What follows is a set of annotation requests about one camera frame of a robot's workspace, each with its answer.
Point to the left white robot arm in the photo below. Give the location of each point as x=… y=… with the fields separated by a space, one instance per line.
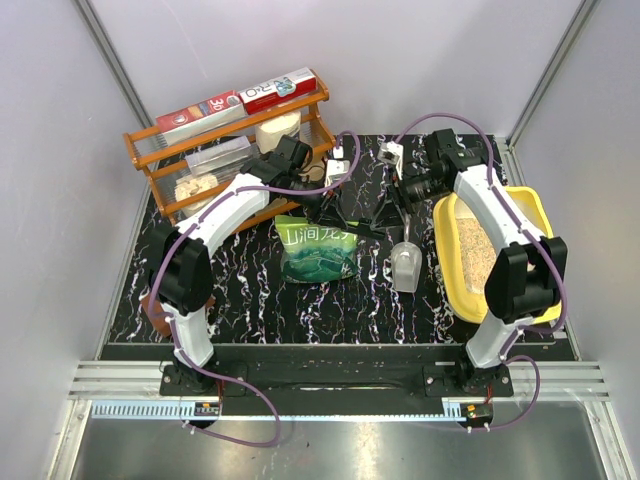
x=180 y=272

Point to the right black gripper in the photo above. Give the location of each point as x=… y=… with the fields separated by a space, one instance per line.
x=390 y=214

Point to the brown scouring pad pack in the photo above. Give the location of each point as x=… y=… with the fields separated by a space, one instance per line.
x=160 y=325

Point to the yellow litter box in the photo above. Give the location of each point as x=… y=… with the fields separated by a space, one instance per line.
x=466 y=257

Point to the orange wooden shelf rack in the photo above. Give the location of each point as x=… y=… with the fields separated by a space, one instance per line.
x=179 y=194

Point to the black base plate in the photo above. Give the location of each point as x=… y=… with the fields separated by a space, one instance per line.
x=337 y=380

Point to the red white foil box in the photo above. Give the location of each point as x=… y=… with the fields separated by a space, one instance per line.
x=279 y=90

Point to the grey metal scoop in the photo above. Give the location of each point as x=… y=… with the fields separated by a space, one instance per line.
x=406 y=262

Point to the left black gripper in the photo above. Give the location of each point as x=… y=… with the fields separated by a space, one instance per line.
x=330 y=213

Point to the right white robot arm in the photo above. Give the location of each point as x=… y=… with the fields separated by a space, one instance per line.
x=526 y=279

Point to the green litter bag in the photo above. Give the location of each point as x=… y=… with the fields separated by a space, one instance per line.
x=313 y=253

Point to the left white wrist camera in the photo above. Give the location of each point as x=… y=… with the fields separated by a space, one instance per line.
x=336 y=166

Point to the clear plastic bag pack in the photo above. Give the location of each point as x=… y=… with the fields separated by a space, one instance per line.
x=219 y=156

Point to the red grey wrap box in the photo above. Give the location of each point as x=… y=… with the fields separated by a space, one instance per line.
x=201 y=117

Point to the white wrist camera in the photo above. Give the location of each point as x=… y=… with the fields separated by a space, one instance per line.
x=392 y=154
x=336 y=166

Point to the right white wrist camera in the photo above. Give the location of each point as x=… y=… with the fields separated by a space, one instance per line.
x=392 y=154

